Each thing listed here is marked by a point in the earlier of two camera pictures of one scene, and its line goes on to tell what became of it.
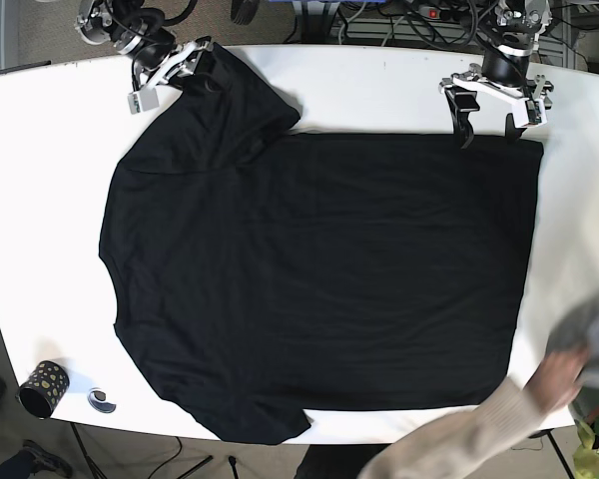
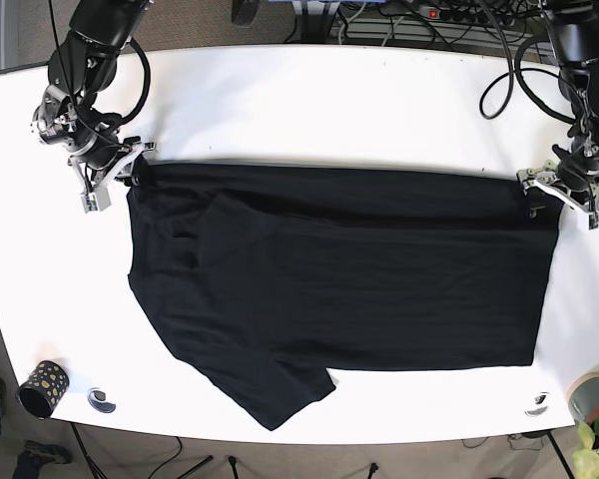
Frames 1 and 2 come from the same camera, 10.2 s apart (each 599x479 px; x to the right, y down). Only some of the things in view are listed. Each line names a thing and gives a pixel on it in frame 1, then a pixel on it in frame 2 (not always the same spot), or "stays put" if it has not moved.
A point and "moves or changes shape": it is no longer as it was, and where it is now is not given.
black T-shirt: (262, 272) moves or changes shape
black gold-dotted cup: (44, 389) stays put
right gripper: (207, 75) → (96, 182)
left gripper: (529, 101) → (579, 179)
